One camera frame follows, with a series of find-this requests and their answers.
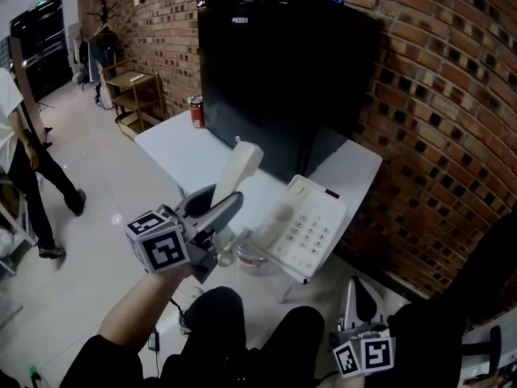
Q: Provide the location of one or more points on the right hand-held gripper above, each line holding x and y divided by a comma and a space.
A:
367, 350

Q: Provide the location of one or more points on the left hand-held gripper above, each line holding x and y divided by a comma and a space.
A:
161, 249

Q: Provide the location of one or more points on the white telephone handset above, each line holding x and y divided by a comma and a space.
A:
238, 164

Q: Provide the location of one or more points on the person's left forearm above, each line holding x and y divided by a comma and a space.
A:
141, 305

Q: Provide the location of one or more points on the white table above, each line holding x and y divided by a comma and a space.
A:
173, 148

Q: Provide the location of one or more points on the clear large water jug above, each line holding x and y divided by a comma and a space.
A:
254, 263

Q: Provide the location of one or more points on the black office chair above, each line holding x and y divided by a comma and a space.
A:
428, 350

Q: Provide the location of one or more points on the person's right leg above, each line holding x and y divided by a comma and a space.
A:
291, 346

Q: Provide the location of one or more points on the person's leg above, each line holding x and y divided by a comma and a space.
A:
291, 346
214, 338

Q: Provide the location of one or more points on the red drink can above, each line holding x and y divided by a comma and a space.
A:
197, 113

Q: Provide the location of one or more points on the cream telephone base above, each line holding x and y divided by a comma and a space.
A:
307, 229

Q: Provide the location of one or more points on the white side desk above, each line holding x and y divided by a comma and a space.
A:
484, 338

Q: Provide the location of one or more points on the black draped cloth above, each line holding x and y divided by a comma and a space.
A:
488, 273

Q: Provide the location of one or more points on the person's left leg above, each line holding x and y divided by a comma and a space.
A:
214, 338

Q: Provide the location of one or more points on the wooden shelf cart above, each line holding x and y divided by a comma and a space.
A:
135, 99

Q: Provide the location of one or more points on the large black monitor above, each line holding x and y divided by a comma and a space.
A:
274, 75

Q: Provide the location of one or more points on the white remote control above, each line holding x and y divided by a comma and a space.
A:
136, 78

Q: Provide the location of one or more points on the dark hanging jacket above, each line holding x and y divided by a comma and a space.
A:
107, 53

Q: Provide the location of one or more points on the white metal rack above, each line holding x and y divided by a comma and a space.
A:
12, 224

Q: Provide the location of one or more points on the brown leaning board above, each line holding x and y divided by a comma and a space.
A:
28, 91

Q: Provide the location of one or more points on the dark coat rack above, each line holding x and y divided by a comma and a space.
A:
104, 10

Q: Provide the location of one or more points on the black glass door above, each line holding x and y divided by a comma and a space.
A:
44, 47

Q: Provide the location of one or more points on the green exit sign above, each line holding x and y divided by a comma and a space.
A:
40, 3

